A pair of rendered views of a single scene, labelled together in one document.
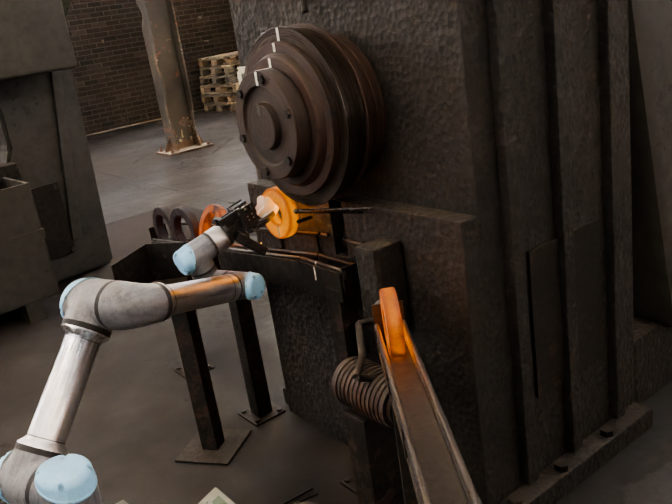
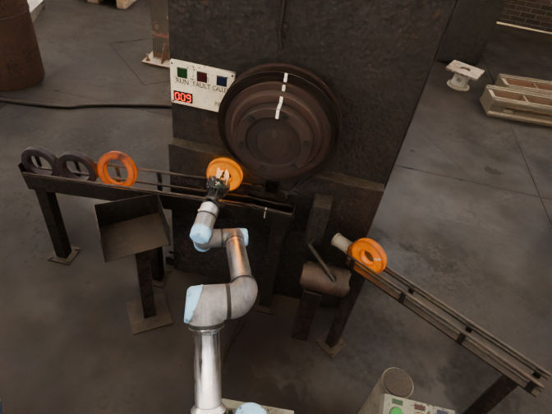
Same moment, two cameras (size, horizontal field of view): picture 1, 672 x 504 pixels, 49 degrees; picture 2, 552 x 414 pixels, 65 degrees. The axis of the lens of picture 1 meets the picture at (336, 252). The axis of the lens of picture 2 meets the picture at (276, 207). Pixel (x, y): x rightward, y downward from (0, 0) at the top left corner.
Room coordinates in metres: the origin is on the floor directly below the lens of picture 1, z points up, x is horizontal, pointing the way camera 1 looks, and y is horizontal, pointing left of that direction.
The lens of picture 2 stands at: (1.02, 1.11, 2.00)
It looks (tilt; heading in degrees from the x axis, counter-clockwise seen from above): 42 degrees down; 310
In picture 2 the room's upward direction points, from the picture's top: 10 degrees clockwise
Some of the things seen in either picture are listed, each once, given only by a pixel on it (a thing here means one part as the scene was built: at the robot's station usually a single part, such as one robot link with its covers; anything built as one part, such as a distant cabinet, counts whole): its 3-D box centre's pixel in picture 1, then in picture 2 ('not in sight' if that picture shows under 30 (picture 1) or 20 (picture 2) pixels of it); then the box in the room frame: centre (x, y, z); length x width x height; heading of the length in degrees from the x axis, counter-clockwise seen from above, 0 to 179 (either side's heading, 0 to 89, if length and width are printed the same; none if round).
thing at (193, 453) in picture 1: (187, 354); (138, 270); (2.23, 0.54, 0.36); 0.26 x 0.20 x 0.72; 70
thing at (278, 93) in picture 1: (270, 125); (273, 140); (1.90, 0.12, 1.11); 0.28 x 0.06 x 0.28; 35
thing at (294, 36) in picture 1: (301, 117); (278, 126); (1.95, 0.04, 1.11); 0.47 x 0.06 x 0.47; 35
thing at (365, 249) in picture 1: (384, 285); (318, 219); (1.77, -0.11, 0.68); 0.11 x 0.08 x 0.24; 125
